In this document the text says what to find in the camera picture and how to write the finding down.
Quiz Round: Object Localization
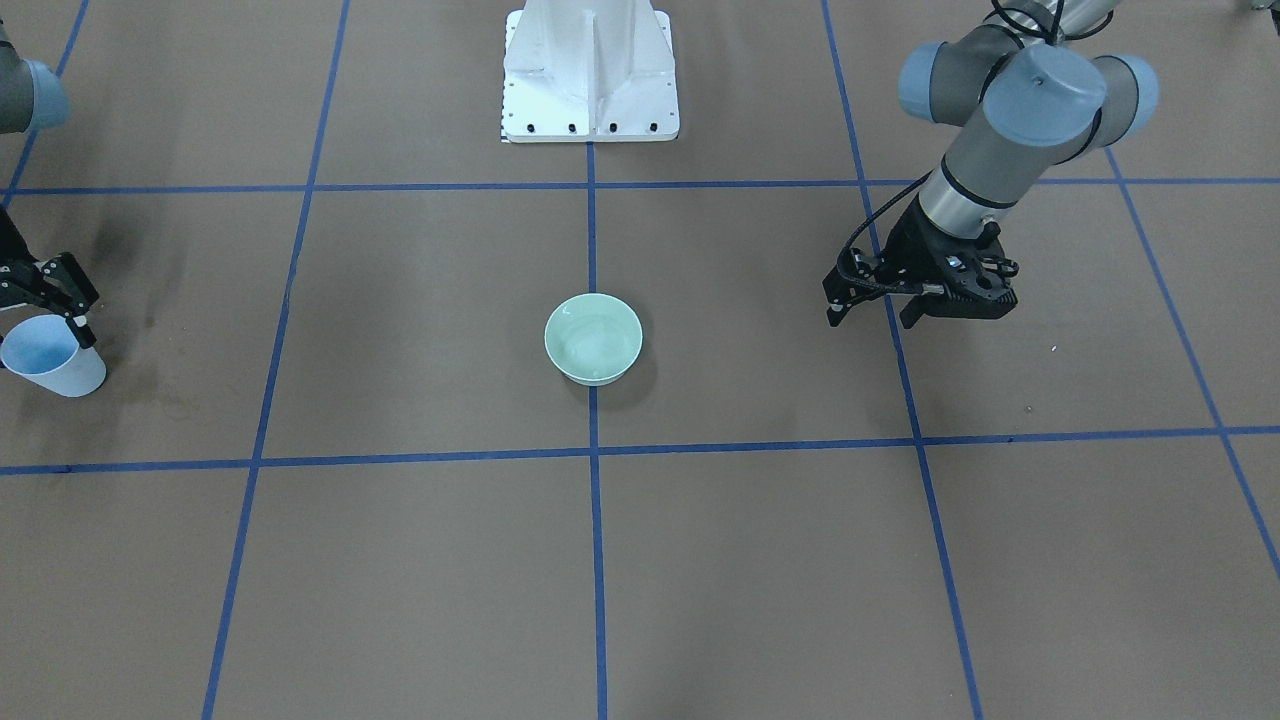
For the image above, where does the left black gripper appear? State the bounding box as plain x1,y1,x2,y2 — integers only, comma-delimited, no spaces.
878,199,1019,329

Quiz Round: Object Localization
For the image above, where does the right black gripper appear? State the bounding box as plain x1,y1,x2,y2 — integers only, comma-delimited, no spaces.
1,206,100,348

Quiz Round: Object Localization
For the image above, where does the light blue plastic cup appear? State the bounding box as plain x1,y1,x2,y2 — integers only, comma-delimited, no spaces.
1,315,108,398

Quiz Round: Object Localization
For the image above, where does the mint green bowl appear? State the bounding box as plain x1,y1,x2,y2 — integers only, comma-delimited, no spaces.
543,293,645,387

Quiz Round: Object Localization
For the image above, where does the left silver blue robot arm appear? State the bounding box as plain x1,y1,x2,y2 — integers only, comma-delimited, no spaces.
873,1,1160,328

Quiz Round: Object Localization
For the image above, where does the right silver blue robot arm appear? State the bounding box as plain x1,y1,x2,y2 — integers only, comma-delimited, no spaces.
1,29,100,348

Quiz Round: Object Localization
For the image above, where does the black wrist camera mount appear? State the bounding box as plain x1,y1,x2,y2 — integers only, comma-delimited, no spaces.
820,249,887,328

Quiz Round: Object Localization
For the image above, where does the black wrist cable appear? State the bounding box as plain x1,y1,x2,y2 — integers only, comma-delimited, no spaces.
845,0,1101,301

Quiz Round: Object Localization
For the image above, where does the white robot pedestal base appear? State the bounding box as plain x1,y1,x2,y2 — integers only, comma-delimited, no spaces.
500,1,681,143

